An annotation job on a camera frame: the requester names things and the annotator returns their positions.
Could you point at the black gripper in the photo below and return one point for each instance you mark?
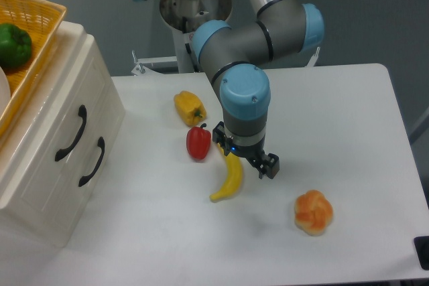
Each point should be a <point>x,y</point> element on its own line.
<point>249,148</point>

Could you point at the black top drawer handle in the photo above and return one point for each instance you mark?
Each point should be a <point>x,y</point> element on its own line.
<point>71,131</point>

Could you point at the black drawer handle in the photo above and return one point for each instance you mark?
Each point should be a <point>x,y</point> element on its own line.
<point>96,157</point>
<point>71,131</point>

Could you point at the white drawer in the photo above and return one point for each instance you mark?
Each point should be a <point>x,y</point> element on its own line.
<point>33,175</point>

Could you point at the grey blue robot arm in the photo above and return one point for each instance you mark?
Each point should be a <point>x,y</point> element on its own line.
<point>231,58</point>

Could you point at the white drawer cabinet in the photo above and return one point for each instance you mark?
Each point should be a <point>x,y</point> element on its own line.
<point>56,224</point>

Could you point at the yellow banana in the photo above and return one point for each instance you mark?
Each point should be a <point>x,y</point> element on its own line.
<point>233,180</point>

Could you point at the red bell pepper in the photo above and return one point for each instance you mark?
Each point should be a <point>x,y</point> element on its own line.
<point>198,142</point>

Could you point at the yellow bell pepper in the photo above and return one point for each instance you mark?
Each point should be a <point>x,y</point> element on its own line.
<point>190,108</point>

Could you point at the orange knotted bread roll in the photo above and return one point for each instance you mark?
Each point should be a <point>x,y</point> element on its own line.
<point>313,213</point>

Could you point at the black device at table edge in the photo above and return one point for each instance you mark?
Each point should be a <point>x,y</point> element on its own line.
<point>421,244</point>

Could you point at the yellow plastic basket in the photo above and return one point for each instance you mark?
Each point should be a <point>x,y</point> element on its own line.
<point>28,28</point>

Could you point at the white plate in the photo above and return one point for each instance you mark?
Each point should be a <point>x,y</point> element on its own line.
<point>5,93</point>

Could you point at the green bell pepper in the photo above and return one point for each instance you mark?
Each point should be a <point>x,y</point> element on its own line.
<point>16,46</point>

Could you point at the white table bracket right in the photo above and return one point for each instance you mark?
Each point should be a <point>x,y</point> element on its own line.
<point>314,58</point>

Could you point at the black lower drawer handle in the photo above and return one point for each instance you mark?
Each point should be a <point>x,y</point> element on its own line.
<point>96,157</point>

